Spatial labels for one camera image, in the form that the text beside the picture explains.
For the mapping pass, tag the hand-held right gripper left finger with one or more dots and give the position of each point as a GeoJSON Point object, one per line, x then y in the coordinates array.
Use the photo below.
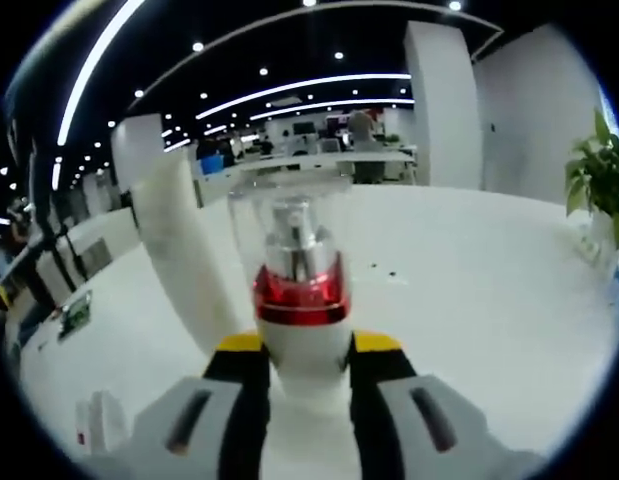
{"type": "Point", "coordinates": [239, 400]}

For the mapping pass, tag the row of white office desks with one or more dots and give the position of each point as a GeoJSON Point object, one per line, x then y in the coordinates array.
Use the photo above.
{"type": "Point", "coordinates": [314, 161]}

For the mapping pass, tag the red collar white skincare bottle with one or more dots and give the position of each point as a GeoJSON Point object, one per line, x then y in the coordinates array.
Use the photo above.
{"type": "Point", "coordinates": [304, 350]}

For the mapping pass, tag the blue box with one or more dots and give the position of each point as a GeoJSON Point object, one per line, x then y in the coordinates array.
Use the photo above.
{"type": "Point", "coordinates": [212, 165]}

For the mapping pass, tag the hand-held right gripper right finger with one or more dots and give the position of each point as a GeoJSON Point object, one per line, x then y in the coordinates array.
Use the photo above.
{"type": "Point", "coordinates": [384, 400]}

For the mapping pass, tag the curved ceiling light strip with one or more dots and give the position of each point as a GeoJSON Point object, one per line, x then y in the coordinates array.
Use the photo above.
{"type": "Point", "coordinates": [89, 65]}

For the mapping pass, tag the green potted plant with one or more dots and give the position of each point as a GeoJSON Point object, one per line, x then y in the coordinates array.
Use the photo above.
{"type": "Point", "coordinates": [599, 185]}

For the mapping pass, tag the clear cap white skincare bottle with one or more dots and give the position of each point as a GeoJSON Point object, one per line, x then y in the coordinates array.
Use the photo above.
{"type": "Point", "coordinates": [104, 425]}

